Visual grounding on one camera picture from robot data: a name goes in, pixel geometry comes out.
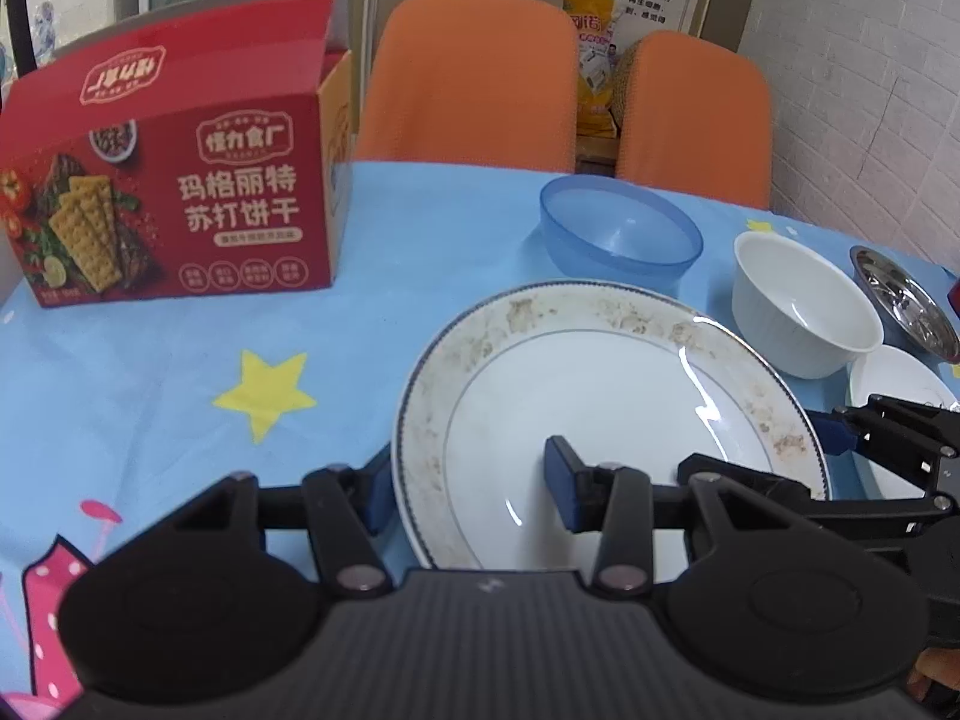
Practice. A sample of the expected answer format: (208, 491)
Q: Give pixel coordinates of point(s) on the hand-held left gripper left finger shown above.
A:
(379, 496)

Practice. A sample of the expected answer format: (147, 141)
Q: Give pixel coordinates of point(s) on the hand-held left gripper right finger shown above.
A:
(562, 487)

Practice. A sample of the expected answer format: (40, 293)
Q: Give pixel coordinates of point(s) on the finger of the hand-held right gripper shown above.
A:
(831, 433)
(757, 484)

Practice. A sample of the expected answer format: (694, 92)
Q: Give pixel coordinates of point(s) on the small white plate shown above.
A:
(892, 379)

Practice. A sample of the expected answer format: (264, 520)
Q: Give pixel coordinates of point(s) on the large floral-rimmed white plate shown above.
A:
(600, 390)

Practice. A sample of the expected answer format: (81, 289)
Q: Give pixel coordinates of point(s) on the white ceramic bowl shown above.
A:
(780, 330)

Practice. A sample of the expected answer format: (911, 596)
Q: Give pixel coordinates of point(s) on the stainless steel bowl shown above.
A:
(900, 300)

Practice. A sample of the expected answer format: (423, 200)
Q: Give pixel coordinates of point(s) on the small red object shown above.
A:
(955, 296)

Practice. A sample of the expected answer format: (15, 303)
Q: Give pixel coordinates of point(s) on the blue printed tablecloth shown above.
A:
(225, 360)

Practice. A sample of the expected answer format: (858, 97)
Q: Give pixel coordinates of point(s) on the blue plastic bowl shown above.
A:
(622, 232)

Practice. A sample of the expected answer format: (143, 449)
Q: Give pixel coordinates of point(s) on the red cracker box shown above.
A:
(225, 202)

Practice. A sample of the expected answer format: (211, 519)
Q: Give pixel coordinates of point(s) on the orange chair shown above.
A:
(697, 120)
(465, 82)

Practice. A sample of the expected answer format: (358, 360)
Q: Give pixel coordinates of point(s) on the yellow snack bag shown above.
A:
(592, 105)

